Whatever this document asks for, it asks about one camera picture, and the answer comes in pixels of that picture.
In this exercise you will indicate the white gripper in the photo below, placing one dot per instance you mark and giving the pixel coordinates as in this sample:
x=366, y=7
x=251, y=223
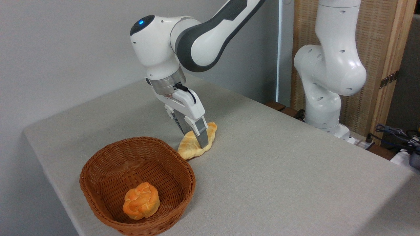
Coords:
x=185, y=105

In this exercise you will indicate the long braided pale bread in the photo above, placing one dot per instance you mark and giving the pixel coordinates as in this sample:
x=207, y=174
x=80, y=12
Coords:
x=188, y=147

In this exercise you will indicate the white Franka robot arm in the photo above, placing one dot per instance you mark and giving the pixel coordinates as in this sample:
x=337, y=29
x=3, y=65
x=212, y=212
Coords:
x=203, y=39

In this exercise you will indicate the round orange bread roll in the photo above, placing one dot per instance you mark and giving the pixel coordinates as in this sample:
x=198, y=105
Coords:
x=141, y=201

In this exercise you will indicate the brown wicker basket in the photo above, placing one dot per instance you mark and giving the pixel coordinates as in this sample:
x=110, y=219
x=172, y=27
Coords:
x=108, y=170

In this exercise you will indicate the brown wooden ledge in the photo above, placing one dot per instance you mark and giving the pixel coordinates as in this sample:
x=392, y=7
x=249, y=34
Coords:
x=279, y=106

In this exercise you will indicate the woven wooden screen panel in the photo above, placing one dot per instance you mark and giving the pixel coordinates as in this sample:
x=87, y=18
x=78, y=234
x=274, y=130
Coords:
x=377, y=49

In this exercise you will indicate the black metal hinge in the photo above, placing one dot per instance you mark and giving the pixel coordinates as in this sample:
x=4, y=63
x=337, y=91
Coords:
x=389, y=79

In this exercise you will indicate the white vertical wall strip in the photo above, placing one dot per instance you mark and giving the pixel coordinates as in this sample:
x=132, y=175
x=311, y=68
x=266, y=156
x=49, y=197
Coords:
x=279, y=49

